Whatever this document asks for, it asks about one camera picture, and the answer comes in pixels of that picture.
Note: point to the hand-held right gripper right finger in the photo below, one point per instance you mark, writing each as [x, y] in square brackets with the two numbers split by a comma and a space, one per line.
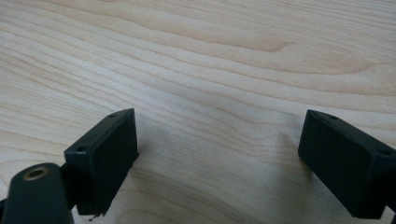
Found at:
[345, 168]

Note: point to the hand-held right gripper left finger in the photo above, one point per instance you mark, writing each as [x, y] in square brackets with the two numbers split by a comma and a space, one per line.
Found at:
[106, 161]

